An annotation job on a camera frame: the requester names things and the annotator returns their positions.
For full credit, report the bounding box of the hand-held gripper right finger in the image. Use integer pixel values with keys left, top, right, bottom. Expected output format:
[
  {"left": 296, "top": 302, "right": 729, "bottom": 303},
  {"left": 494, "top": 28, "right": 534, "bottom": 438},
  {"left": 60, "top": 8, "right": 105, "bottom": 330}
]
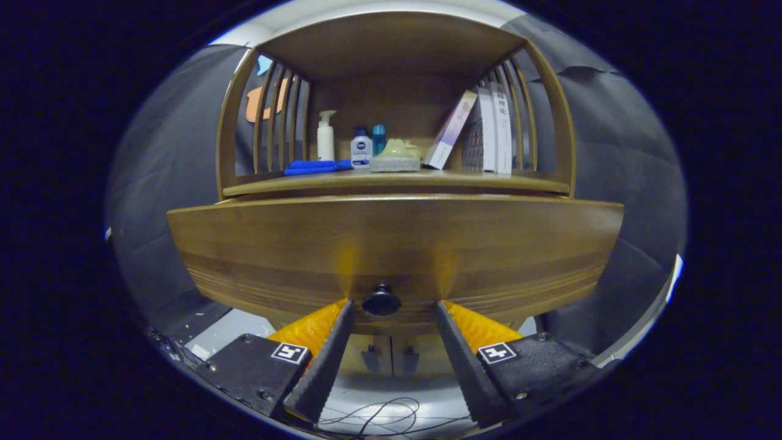
[{"left": 435, "top": 299, "right": 602, "bottom": 428}]

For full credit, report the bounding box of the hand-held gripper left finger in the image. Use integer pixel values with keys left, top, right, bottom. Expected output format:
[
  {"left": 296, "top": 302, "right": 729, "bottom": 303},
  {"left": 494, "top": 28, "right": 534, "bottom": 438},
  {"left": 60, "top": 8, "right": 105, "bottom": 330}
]
[{"left": 195, "top": 298, "right": 355, "bottom": 424}]

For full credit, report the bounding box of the black drawer knob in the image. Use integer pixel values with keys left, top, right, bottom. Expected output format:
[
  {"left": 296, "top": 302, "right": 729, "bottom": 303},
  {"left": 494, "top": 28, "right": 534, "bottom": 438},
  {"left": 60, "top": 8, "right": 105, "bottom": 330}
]
[{"left": 361, "top": 283, "right": 403, "bottom": 317}]

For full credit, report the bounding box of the wooden drawer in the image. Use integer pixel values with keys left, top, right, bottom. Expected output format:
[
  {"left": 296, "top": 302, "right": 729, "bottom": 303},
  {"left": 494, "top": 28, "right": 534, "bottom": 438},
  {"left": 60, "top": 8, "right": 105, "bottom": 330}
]
[{"left": 167, "top": 194, "right": 625, "bottom": 336}]

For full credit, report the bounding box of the wooden countertop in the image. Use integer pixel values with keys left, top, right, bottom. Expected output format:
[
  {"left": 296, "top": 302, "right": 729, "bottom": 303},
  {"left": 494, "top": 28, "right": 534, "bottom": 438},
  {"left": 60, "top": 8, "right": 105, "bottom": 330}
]
[{"left": 223, "top": 168, "right": 570, "bottom": 197}]

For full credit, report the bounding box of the wooden cabinet with slatted sides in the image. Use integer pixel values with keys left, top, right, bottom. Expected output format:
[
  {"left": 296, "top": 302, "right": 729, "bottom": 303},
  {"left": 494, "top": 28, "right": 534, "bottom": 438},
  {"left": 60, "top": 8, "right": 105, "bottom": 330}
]
[{"left": 215, "top": 11, "right": 577, "bottom": 376}]

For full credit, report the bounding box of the blue cloth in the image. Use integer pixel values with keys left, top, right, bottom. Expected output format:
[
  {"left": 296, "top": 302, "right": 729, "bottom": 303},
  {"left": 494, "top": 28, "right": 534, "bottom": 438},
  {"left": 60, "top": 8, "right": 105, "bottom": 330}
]
[{"left": 283, "top": 159, "right": 354, "bottom": 177}]

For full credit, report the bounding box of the dark patterned book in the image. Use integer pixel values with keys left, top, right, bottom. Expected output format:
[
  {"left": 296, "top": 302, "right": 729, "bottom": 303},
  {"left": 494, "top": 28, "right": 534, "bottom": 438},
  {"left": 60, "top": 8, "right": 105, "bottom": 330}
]
[{"left": 461, "top": 113, "right": 483, "bottom": 172}]

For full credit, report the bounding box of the white lotion bottle blue cap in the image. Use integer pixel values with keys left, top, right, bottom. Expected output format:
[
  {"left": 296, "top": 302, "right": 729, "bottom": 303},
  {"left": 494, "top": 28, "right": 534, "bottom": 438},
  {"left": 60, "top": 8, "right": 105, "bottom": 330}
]
[{"left": 350, "top": 126, "right": 373, "bottom": 170}]

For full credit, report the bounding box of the white pump bottle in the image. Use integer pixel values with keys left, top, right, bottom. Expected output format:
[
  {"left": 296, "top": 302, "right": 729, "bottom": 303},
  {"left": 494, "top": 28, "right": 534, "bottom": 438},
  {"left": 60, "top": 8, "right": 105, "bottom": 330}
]
[{"left": 316, "top": 110, "right": 337, "bottom": 162}]

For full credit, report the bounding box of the purple white leaning book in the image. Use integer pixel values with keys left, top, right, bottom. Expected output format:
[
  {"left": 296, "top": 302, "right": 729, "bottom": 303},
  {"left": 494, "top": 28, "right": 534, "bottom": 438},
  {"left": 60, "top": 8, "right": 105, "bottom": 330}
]
[{"left": 423, "top": 90, "right": 478, "bottom": 171}]

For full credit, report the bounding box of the white book with black characters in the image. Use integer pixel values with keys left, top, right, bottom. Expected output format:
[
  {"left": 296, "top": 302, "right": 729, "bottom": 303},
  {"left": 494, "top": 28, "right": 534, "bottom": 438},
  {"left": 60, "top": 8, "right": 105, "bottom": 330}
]
[{"left": 492, "top": 82, "right": 514, "bottom": 175}]

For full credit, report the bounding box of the black cable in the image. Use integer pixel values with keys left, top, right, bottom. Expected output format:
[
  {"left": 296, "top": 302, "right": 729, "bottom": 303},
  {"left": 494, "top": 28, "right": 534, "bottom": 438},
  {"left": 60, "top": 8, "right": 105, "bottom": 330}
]
[{"left": 315, "top": 397, "right": 474, "bottom": 438}]

